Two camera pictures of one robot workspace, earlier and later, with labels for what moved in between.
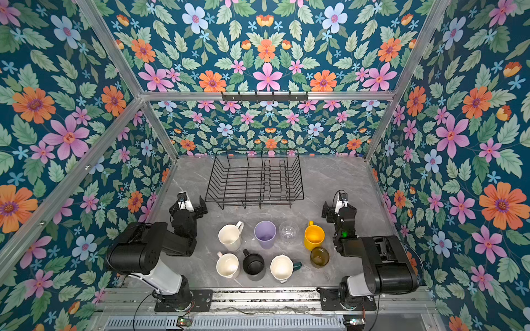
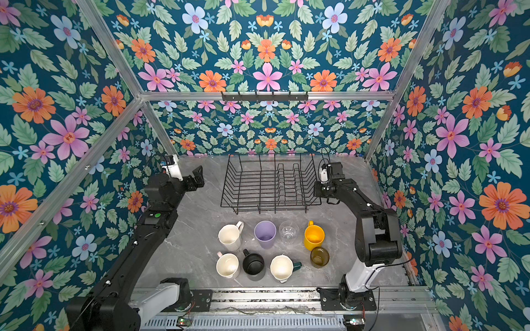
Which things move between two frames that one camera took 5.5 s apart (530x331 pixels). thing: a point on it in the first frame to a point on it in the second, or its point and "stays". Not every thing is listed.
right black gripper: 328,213 to 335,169
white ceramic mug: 230,235 stays
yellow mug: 314,236 stays
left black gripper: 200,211 to 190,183
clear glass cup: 288,231 stays
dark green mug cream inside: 282,267 stays
